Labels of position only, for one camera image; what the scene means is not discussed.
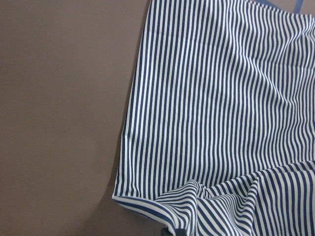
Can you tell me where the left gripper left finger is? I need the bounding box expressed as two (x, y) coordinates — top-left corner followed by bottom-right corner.
(161, 228), (171, 236)

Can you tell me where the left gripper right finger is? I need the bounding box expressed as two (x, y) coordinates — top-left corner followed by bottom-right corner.
(175, 229), (187, 236)

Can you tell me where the navy white striped polo shirt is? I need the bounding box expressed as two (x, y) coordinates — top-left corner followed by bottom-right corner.
(113, 0), (315, 236)

